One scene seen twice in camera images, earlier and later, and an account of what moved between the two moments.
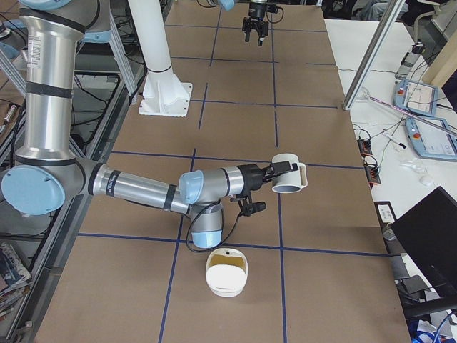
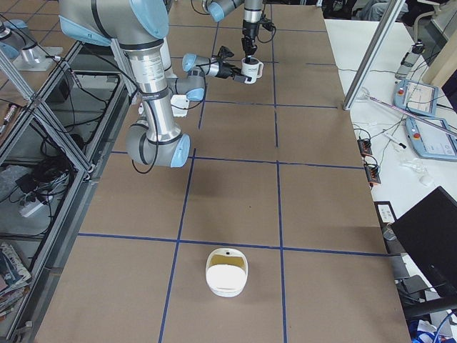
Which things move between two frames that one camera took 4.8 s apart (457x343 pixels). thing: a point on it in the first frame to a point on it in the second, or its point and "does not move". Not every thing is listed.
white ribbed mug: [292, 181] to [250, 68]
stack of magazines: [14, 280] does not move
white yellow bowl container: [227, 271] does not move
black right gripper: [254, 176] to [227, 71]
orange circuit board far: [365, 146] does not move
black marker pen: [392, 139] does not move
